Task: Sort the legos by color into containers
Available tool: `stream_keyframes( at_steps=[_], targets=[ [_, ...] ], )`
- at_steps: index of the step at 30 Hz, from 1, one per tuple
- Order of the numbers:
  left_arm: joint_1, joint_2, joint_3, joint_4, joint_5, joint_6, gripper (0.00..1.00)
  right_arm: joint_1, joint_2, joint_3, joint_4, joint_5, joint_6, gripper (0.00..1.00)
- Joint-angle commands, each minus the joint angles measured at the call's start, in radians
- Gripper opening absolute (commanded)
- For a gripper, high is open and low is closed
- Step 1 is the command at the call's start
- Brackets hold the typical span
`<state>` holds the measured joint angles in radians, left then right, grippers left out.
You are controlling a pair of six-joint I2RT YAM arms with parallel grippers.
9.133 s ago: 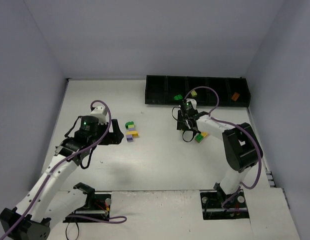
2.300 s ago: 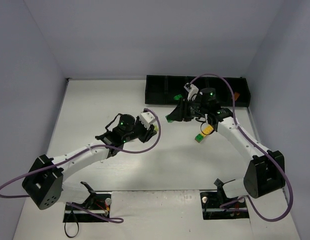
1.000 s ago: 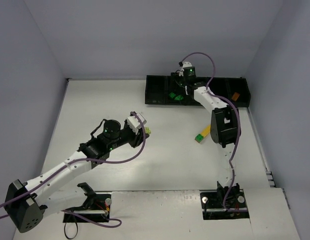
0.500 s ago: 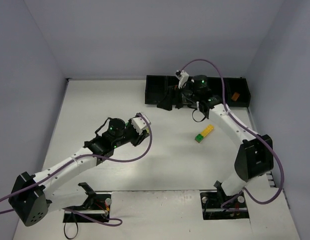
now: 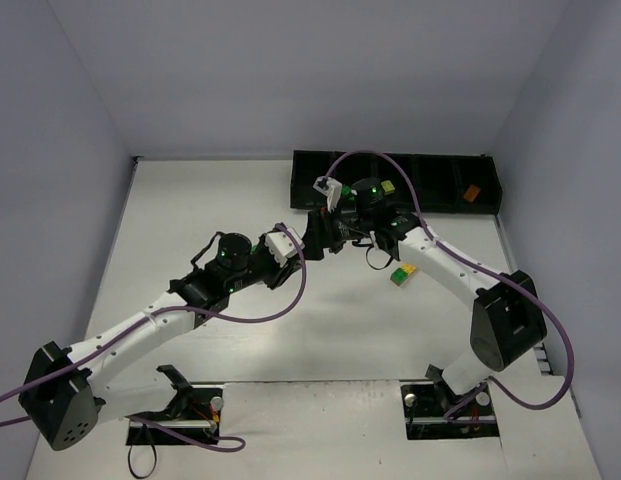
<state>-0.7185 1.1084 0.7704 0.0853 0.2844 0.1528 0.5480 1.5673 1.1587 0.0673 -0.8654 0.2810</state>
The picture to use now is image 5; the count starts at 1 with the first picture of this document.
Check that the left base mount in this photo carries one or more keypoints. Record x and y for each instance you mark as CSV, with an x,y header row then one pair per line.
x,y
196,416

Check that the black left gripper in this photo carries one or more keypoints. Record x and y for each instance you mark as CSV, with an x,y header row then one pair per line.
x,y
265,268

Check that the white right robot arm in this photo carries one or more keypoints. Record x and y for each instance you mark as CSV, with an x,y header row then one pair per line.
x,y
505,324

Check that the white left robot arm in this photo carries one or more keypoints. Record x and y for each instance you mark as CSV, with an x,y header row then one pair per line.
x,y
68,391

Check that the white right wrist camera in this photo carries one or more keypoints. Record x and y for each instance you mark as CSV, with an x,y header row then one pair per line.
x,y
331,189

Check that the right base mount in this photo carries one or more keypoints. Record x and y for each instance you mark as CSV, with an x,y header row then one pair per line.
x,y
431,412

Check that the yellow long lego brick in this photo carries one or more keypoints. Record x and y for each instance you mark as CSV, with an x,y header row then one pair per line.
x,y
409,269

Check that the black compartment tray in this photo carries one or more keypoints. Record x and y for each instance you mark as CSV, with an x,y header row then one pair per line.
x,y
438,180

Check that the base mount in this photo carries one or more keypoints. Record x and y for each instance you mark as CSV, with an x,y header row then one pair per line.
x,y
431,412
196,416

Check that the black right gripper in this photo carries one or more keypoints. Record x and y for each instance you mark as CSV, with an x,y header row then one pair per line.
x,y
335,230

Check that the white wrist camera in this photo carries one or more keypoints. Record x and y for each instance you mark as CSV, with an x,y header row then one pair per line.
x,y
331,189
283,243

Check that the lime lego brick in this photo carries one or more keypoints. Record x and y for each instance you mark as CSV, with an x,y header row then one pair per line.
x,y
388,187

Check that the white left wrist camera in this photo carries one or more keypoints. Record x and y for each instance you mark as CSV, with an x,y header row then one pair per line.
x,y
283,243

